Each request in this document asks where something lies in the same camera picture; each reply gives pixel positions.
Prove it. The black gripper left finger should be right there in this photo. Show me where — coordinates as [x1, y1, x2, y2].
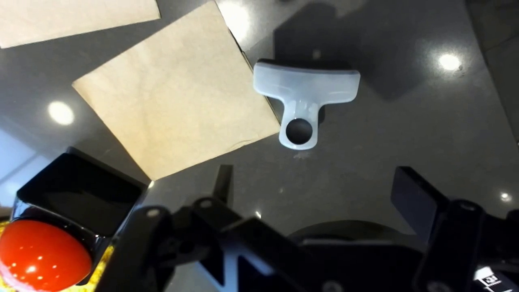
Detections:
[102, 164, 306, 292]

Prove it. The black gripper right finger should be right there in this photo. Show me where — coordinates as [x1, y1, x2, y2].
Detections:
[389, 166, 519, 292]

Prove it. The white plastic clip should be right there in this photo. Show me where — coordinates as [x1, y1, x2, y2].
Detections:
[251, 61, 361, 153]

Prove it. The brown paper napkin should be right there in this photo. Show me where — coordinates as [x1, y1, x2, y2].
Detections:
[0, 0, 162, 51]
[71, 0, 282, 182]

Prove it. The red dome button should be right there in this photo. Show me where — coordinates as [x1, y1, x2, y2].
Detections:
[0, 218, 94, 292]

